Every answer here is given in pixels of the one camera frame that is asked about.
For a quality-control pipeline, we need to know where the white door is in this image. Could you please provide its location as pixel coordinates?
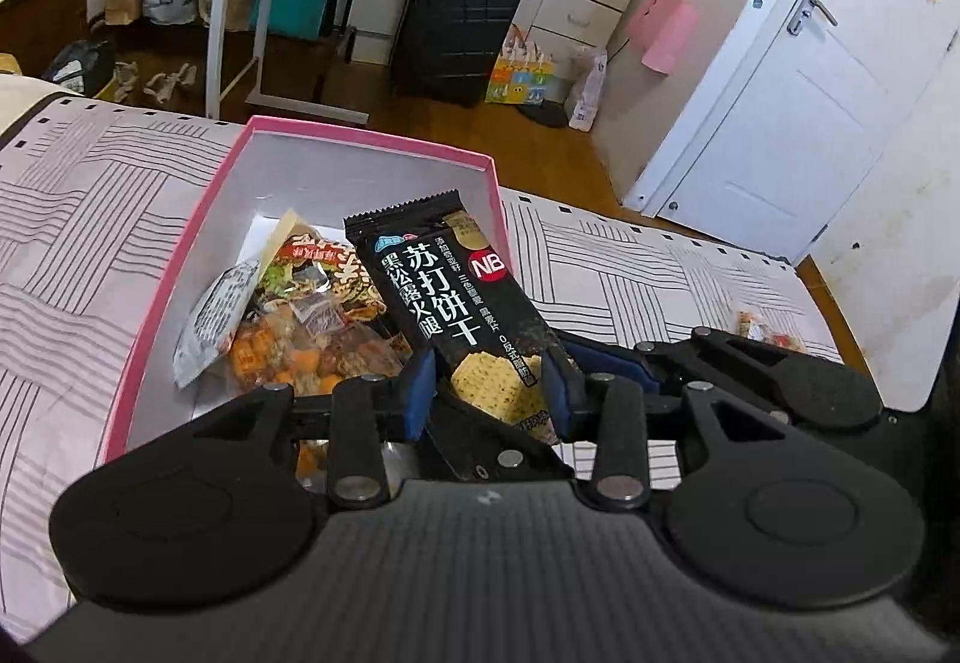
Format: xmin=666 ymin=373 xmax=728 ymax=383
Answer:
xmin=622 ymin=0 xmax=960 ymax=263

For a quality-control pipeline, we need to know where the large clear coated peanut bag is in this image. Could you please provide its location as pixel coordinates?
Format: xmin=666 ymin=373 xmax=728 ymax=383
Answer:
xmin=225 ymin=295 xmax=415 ymax=491

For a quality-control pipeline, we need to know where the beige slipper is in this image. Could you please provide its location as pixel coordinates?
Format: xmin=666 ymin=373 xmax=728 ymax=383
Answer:
xmin=112 ymin=61 xmax=143 ymax=103
xmin=146 ymin=63 xmax=197 ymax=105

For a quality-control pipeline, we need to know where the black bag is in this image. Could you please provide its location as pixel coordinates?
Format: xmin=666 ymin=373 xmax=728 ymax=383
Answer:
xmin=41 ymin=39 xmax=117 ymax=98

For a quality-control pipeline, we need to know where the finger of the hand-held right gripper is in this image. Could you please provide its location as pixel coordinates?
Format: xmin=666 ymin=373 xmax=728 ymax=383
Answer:
xmin=424 ymin=400 xmax=575 ymax=484
xmin=555 ymin=327 xmax=800 ymax=401

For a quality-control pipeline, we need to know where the black cracker packet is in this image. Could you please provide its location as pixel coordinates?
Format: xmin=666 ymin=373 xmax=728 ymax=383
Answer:
xmin=343 ymin=189 xmax=578 ymax=446

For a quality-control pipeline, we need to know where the black suitcase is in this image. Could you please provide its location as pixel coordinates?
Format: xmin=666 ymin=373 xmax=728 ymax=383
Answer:
xmin=390 ymin=0 xmax=526 ymax=107

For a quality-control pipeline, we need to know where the small clear coated peanut bag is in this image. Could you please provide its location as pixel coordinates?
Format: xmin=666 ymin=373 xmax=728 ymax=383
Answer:
xmin=735 ymin=309 xmax=809 ymax=355

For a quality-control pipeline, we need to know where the silver door handle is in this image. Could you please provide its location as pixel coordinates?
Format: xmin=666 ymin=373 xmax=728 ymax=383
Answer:
xmin=789 ymin=0 xmax=839 ymax=36

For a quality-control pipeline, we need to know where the pink paper bag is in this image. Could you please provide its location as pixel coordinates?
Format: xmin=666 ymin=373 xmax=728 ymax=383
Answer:
xmin=628 ymin=0 xmax=702 ymax=75

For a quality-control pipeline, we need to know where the grey snack packet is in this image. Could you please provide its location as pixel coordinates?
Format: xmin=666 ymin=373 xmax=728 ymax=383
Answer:
xmin=172 ymin=260 xmax=262 ymax=388

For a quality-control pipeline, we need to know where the colourful cardboard box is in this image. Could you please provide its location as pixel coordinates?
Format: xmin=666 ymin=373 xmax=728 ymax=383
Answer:
xmin=486 ymin=25 xmax=557 ymax=107

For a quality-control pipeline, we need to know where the black round floor object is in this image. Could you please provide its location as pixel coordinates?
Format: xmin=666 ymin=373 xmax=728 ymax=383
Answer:
xmin=517 ymin=100 xmax=571 ymax=129

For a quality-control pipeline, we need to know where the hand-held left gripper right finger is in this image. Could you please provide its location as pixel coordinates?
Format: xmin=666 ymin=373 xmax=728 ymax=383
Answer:
xmin=541 ymin=346 xmax=807 ymax=512

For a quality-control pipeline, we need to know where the white plastic packet bag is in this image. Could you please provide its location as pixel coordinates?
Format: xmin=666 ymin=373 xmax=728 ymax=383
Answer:
xmin=564 ymin=48 xmax=610 ymax=131

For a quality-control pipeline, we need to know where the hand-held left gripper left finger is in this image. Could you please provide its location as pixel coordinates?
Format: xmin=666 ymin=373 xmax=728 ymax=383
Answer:
xmin=176 ymin=348 xmax=437 ymax=512

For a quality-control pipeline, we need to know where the wooden cabinet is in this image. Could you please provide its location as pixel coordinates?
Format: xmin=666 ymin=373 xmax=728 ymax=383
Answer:
xmin=0 ymin=0 xmax=97 ymax=77

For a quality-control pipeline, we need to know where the beige noodle packet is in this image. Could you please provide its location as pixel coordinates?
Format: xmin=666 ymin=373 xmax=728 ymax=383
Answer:
xmin=251 ymin=209 xmax=398 ymax=341

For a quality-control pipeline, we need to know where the pink cardboard box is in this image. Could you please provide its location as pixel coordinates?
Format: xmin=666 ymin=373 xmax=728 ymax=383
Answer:
xmin=101 ymin=115 xmax=515 ymax=465

